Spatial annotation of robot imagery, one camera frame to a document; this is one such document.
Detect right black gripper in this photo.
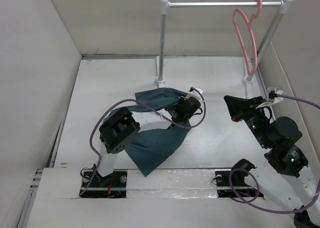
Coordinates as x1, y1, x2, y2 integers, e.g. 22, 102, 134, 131
222, 94, 272, 147

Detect dark teal t shirt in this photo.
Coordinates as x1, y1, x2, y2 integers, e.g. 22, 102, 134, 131
125, 88, 189, 177

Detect pink plastic hanger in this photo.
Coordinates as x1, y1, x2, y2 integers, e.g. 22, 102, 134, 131
232, 0, 263, 75

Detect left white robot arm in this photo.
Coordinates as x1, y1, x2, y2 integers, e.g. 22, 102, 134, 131
94, 96, 207, 187

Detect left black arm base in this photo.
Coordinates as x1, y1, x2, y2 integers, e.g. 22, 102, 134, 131
79, 168, 128, 199

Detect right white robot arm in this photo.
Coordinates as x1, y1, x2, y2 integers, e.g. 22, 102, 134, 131
223, 91, 320, 228

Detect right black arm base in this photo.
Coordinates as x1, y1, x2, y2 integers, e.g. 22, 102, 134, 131
211, 159, 264, 199

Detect white and silver clothes rack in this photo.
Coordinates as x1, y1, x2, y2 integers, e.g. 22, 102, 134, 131
155, 0, 293, 98

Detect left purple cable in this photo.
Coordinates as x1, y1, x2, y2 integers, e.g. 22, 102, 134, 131
79, 89, 207, 196

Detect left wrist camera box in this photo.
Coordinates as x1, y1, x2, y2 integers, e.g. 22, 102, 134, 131
184, 87, 203, 101

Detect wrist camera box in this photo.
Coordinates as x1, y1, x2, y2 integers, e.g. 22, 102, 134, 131
184, 87, 203, 101
257, 87, 284, 108

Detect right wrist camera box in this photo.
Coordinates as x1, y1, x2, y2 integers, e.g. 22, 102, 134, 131
257, 87, 284, 108

